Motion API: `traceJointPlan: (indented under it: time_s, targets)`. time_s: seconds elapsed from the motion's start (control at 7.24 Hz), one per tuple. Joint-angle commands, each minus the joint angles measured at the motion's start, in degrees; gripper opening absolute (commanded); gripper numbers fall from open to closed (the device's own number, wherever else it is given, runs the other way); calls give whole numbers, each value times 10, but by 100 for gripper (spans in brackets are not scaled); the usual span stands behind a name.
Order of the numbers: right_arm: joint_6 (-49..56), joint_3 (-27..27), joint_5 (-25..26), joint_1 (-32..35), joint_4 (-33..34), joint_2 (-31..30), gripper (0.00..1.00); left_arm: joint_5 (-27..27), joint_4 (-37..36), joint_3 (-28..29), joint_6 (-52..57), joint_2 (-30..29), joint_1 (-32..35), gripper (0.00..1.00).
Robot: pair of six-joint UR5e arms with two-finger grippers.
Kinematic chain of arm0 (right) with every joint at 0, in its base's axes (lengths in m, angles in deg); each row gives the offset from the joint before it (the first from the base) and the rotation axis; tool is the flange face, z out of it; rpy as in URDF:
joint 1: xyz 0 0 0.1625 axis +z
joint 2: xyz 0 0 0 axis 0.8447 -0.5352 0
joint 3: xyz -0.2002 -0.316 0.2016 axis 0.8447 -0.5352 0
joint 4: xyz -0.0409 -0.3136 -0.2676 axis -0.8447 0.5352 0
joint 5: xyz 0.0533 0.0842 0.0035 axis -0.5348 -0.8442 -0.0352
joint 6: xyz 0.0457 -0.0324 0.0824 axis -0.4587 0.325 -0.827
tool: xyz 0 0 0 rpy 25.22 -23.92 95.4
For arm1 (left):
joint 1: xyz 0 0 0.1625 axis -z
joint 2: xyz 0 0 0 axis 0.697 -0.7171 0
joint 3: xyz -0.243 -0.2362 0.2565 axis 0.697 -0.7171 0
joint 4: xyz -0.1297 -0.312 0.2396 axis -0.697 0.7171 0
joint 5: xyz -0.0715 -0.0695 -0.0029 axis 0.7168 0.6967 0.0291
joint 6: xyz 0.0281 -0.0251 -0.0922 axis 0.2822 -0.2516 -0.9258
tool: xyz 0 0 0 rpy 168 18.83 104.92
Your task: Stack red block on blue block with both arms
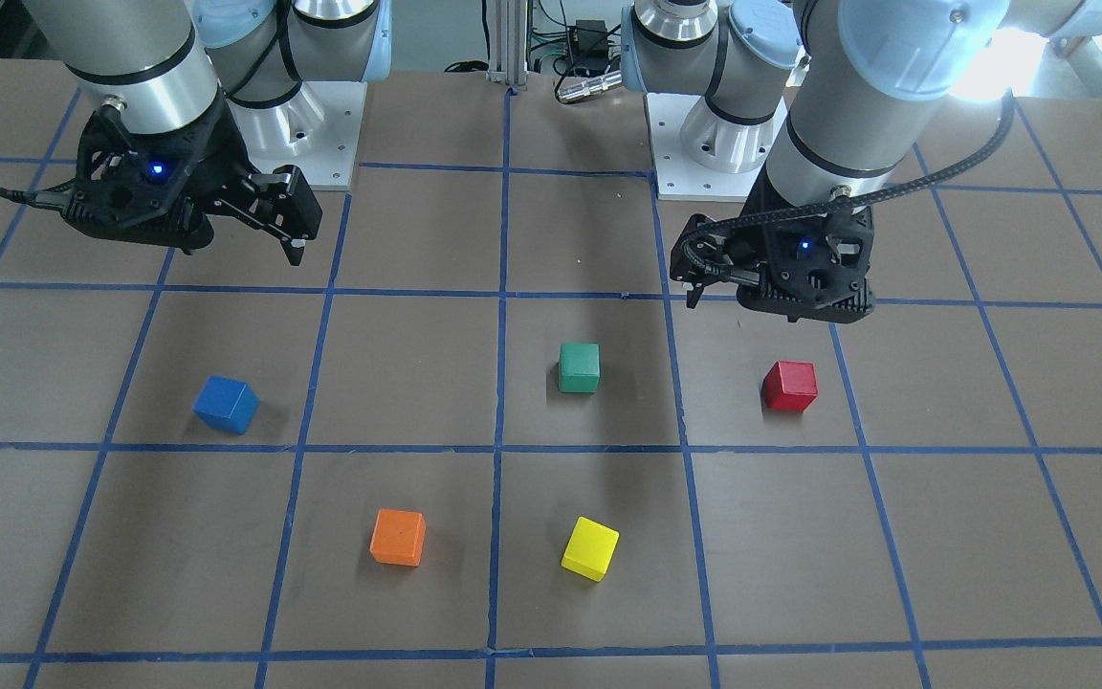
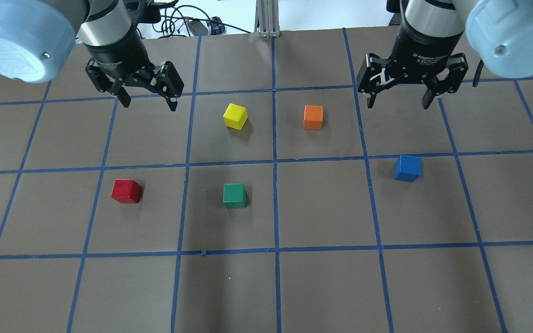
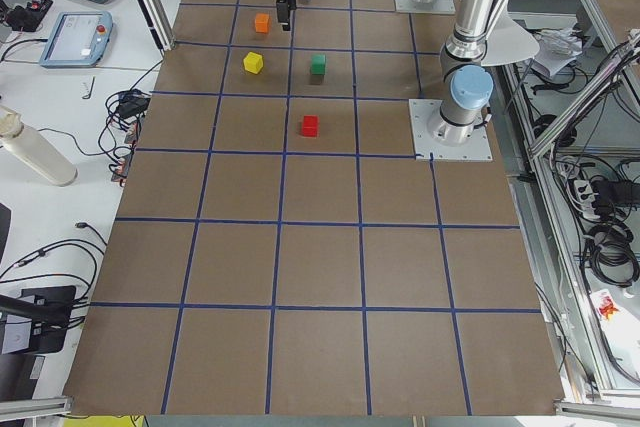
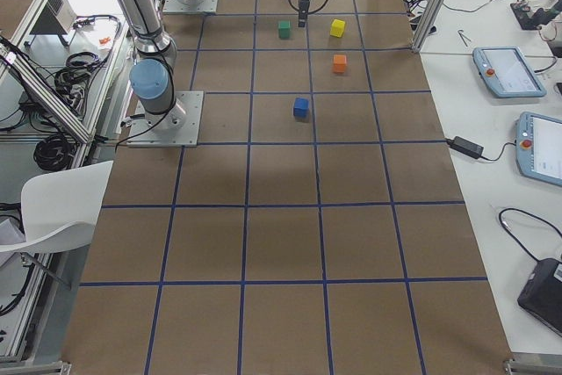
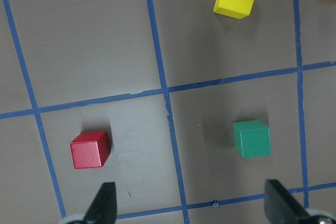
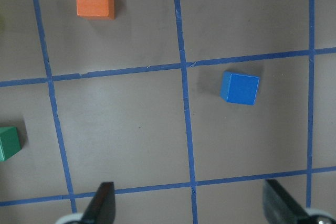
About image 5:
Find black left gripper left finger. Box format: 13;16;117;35
83;182;117;224

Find green wooden block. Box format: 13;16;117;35
233;120;271;158

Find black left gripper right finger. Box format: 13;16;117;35
264;179;310;224

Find red wooden block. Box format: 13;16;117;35
70;131;111;169

